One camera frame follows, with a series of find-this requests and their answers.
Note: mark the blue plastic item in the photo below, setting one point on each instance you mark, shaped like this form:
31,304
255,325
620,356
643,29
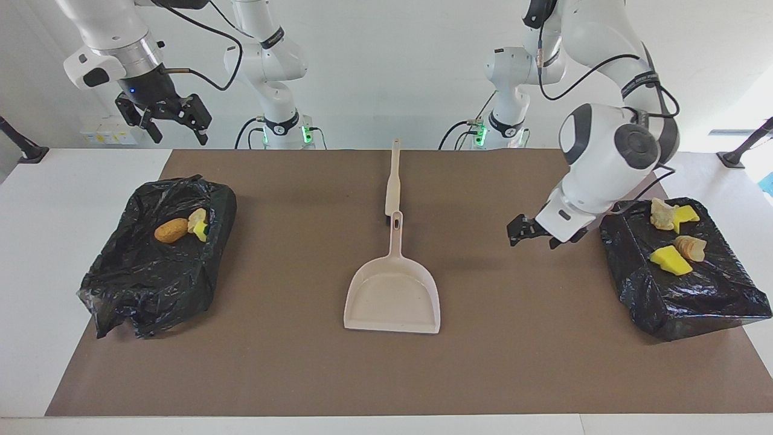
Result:
769,184

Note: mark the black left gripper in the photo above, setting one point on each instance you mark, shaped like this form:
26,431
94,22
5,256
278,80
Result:
525,226

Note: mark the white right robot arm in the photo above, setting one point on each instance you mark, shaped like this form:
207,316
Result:
115,36

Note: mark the white power strip box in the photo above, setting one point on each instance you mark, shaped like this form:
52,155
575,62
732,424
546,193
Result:
99,136

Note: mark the beige plastic dustpan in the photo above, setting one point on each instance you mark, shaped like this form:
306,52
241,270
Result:
392,296

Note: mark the beige hand brush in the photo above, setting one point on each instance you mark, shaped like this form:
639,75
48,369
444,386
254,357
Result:
393,181

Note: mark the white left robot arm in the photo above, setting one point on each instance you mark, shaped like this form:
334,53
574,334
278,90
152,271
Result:
604,157

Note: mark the black bag lined bin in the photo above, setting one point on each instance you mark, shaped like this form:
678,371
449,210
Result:
694,296
151,284

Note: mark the notched yellow sponge piece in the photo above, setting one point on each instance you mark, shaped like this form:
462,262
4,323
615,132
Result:
687,215

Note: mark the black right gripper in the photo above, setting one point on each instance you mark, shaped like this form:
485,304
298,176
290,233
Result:
157,96

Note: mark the brown bread roll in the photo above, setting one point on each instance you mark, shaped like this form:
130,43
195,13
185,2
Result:
171,230

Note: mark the yellow green sponge piece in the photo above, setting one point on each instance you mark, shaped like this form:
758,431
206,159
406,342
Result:
204,230

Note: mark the black camera stand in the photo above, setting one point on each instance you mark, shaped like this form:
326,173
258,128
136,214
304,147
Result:
24,148
743,148

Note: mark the orange striped croissant piece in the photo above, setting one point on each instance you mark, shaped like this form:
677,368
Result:
691,248

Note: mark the brown table mat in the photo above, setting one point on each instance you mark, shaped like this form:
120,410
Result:
302,374

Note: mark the pale torn bread piece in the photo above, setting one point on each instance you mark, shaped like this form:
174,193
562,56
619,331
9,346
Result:
662,214
197,219

